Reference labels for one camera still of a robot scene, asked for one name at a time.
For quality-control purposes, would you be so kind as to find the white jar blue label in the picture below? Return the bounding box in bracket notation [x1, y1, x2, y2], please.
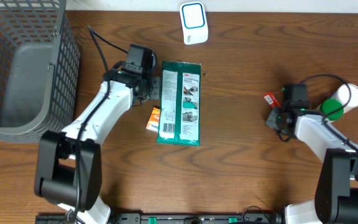
[331, 83, 358, 113]

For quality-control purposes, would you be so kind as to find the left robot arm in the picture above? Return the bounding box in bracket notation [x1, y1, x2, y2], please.
[34, 68, 162, 223]

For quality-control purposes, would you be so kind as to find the left black cable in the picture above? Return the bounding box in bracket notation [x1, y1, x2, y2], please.
[63, 25, 129, 224]

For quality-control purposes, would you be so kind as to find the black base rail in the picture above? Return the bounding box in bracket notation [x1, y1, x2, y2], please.
[35, 212, 279, 224]

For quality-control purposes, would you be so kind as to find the green 3M pouch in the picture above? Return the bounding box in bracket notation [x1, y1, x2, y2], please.
[157, 61, 201, 146]

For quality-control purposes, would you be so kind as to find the small orange box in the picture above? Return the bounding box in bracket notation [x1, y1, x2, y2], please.
[145, 107, 160, 133]

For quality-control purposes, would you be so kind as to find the red snack packet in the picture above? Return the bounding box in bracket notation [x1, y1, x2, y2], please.
[264, 92, 281, 109]

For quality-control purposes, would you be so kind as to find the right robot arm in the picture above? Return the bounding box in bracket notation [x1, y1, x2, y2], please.
[266, 107, 358, 223]

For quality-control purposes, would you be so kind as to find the white barcode scanner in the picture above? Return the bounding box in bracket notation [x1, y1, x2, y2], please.
[179, 1, 209, 45]

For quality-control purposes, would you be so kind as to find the green lid Knorr jar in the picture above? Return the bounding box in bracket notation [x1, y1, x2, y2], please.
[317, 98, 344, 122]

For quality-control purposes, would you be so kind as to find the grey plastic mesh basket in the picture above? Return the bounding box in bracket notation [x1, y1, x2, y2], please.
[0, 0, 81, 143]

